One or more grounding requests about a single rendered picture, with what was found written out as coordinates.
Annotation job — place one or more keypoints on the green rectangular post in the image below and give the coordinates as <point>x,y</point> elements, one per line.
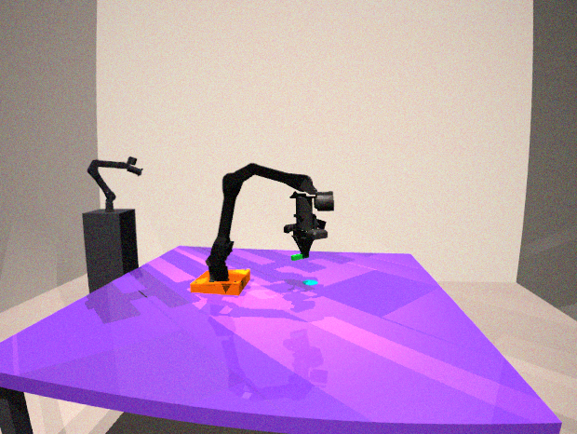
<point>299,256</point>

